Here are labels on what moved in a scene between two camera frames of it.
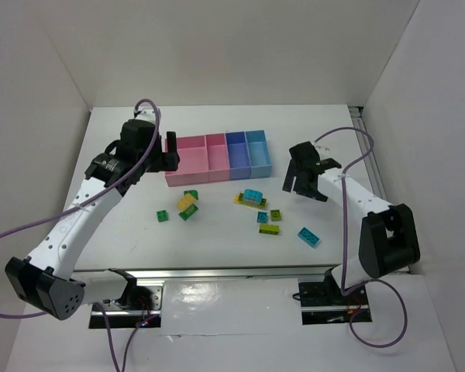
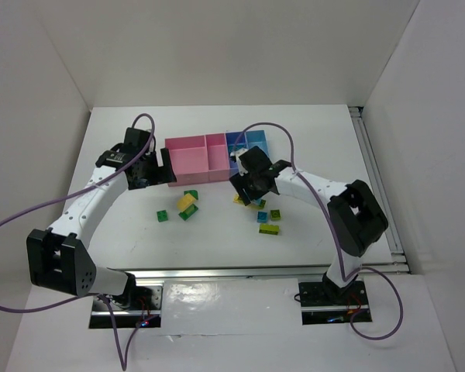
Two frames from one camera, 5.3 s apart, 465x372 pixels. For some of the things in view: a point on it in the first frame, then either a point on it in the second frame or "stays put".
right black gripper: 303,177 -> 245,185
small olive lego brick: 275,215 stays put
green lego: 188,212 stays put
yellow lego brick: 184,202 stays put
